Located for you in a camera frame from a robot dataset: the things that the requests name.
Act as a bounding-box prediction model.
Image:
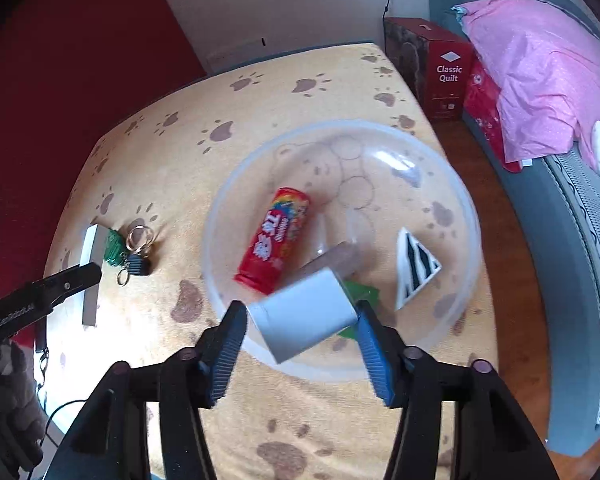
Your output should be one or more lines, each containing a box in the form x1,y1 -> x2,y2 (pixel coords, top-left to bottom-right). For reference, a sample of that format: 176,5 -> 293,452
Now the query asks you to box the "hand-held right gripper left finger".
45,300 -> 248,480

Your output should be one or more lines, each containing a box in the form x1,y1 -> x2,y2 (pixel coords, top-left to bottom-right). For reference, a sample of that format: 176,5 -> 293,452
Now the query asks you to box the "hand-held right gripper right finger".
356,300 -> 561,480

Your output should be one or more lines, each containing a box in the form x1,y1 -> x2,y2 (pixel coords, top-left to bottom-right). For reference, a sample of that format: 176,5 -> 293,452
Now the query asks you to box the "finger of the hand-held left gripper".
27,262 -> 103,311

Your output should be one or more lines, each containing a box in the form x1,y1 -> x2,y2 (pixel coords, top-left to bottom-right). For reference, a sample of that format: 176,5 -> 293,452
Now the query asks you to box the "pale grey wooden block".
79,224 -> 112,327

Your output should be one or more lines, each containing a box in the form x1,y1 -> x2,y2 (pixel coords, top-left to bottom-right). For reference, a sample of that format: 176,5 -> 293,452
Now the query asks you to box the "green keychain tag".
102,228 -> 131,267

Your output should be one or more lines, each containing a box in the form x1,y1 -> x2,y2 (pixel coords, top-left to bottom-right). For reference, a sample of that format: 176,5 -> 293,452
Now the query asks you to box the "green mahjong tile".
337,280 -> 381,338

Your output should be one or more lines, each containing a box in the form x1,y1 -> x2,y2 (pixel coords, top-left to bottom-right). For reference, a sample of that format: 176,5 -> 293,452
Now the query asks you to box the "short white block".
247,267 -> 359,365

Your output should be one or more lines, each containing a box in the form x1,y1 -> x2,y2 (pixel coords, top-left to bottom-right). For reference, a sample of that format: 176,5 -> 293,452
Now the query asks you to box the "zebra striped triangular block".
394,227 -> 443,312

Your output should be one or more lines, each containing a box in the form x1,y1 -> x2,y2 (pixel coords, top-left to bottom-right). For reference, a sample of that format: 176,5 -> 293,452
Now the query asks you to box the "red snack can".
234,187 -> 312,295

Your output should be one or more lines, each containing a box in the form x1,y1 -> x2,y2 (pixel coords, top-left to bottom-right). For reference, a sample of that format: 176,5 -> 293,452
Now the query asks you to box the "clear plastic bowl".
200,119 -> 482,383

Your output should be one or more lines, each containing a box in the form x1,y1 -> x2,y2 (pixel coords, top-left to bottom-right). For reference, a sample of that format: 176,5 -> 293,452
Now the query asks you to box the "person's left hand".
0,340 -> 48,476

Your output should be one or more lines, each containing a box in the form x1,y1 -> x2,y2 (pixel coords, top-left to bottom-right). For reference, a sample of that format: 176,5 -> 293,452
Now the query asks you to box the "grey bed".
427,0 -> 600,461

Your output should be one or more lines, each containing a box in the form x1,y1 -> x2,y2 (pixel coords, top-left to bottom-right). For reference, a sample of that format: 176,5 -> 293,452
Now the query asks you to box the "red printed bag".
462,60 -> 523,175

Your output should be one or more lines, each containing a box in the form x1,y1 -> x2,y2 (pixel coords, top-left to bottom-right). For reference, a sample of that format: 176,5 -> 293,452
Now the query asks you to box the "red cardboard box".
384,17 -> 476,123

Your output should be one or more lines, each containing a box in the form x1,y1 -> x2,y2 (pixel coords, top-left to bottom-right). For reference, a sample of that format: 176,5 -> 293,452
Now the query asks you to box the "pink quilt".
452,0 -> 600,171

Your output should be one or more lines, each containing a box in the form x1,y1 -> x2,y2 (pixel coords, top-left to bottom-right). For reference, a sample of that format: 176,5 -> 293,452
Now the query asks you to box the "black floor cable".
35,350 -> 88,446

